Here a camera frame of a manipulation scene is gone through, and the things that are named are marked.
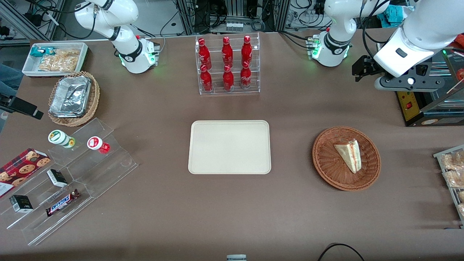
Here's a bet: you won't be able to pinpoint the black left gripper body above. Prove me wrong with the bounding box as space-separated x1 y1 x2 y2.
352 54 446 82

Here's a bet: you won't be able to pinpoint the triangle sandwich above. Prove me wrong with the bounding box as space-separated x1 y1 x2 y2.
333 140 362 174

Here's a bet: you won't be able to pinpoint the dark brown wicker basket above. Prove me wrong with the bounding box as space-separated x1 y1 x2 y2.
312 126 381 191

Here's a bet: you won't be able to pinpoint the tray of packaged pastries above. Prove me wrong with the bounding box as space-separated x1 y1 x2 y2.
433 145 464 229

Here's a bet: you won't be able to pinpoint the beige plastic tray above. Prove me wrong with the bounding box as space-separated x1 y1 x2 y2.
188 120 272 175

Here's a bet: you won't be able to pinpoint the light brown wicker basket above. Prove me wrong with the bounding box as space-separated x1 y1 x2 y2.
47 71 100 127

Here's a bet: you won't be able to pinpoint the teal plastic bag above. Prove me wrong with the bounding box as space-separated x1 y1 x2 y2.
377 5 414 28

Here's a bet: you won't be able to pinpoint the black food warmer cabinet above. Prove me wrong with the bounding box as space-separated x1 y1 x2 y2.
395 34 464 127

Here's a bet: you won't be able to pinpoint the red cola bottle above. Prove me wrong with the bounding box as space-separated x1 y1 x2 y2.
223 65 235 91
241 35 253 67
240 61 252 90
200 65 214 92
221 36 234 68
198 38 212 69

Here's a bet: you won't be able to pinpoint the clear acrylic bottle rack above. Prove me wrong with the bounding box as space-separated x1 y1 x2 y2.
195 33 261 95

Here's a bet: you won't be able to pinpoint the clear acrylic stepped stand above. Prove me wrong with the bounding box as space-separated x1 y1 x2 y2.
0 117 139 247

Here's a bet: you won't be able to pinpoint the red-lid drink bottle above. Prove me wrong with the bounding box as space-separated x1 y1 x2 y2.
87 136 111 154

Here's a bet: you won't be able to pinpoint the small clear cracker bag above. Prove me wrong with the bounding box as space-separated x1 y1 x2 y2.
54 48 81 58

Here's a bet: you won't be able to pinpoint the stacked foil containers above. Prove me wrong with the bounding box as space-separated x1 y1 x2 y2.
49 75 92 118

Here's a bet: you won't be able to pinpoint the large clear cracker bag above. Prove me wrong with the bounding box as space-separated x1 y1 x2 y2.
38 54 79 72

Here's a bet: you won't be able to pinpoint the green-lid drink bottle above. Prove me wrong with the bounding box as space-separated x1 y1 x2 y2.
48 129 76 149

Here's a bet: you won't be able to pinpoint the small black carton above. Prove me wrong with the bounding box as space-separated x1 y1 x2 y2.
9 195 34 213
46 169 68 188

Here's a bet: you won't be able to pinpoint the teal snack packet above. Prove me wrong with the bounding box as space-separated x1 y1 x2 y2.
30 46 58 58

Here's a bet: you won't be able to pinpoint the snickers chocolate bar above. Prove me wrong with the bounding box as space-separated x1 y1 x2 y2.
45 189 81 217

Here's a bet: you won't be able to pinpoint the white rectangular snack bin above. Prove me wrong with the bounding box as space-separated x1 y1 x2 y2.
22 42 89 78

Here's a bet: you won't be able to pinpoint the black clamp device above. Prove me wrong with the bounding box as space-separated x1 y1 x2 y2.
0 93 44 120

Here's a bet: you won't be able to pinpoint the blue jeans leg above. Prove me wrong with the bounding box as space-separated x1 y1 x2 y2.
0 63 24 98

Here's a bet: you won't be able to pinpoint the red cookie box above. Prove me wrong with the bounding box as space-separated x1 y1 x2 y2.
0 148 51 199

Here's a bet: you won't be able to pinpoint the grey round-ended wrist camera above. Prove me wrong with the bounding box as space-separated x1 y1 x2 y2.
374 74 445 92

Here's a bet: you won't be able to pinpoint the black floor cable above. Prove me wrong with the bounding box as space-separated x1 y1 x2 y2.
317 243 365 261

